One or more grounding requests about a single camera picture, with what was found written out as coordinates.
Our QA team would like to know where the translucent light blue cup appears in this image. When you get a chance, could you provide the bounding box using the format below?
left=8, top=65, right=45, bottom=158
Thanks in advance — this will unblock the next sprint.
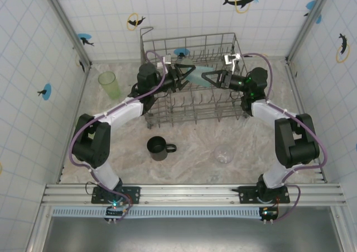
left=188, top=64, right=216, bottom=89

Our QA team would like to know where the tall green plastic cup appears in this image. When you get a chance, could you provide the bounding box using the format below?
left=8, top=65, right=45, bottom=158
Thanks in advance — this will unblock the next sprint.
left=97, top=71, right=122, bottom=99

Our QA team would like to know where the black mug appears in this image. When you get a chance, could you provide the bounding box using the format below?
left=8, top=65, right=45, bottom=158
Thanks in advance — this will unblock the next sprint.
left=147, top=135, right=177, bottom=162

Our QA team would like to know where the clear plastic cup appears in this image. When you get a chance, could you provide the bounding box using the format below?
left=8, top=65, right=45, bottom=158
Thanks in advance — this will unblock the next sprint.
left=214, top=144, right=234, bottom=165

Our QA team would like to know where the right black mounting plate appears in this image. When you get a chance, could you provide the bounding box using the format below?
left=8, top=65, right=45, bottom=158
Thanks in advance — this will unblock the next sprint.
left=231, top=185, right=291, bottom=205

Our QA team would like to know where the black mounting plate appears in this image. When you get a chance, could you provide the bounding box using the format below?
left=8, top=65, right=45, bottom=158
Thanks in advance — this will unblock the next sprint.
left=91, top=185, right=141, bottom=205
left=231, top=185, right=291, bottom=205

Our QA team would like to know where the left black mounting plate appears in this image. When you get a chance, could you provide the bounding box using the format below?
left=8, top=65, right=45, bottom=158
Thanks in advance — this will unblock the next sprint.
left=91, top=185, right=141, bottom=205

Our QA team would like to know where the grey metal panel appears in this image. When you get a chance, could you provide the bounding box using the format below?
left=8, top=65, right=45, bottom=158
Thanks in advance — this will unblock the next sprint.
left=27, top=206, right=346, bottom=252

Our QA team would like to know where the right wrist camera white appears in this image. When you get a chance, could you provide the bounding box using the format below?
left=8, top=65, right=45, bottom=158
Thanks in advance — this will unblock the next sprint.
left=224, top=53, right=241, bottom=72

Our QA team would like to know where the grey wire dish rack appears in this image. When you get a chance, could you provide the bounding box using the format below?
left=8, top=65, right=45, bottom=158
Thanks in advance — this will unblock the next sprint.
left=139, top=26, right=249, bottom=130

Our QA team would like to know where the aluminium frame rail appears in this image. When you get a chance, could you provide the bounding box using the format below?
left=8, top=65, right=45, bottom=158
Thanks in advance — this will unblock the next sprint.
left=284, top=59, right=327, bottom=183
left=57, top=64, right=91, bottom=185
left=89, top=56, right=288, bottom=65

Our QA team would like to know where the aluminium frame post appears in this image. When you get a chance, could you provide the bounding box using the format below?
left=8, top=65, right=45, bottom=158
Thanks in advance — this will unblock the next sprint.
left=41, top=0, right=92, bottom=69
left=286, top=0, right=335, bottom=62

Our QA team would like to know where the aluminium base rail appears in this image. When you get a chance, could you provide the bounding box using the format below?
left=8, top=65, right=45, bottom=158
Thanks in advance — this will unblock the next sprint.
left=41, top=183, right=347, bottom=207

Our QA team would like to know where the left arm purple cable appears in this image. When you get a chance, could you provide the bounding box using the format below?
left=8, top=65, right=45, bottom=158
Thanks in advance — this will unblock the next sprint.
left=69, top=50, right=168, bottom=222

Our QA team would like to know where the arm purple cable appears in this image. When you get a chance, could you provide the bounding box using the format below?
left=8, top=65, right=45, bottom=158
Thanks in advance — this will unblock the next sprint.
left=69, top=50, right=168, bottom=222
left=239, top=52, right=327, bottom=224

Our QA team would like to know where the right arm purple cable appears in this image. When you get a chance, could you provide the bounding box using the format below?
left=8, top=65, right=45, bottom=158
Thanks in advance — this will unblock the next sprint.
left=239, top=52, right=327, bottom=224

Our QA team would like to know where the slotted white cable duct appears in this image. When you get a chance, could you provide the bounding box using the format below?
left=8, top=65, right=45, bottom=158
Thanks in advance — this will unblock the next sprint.
left=51, top=206, right=279, bottom=219

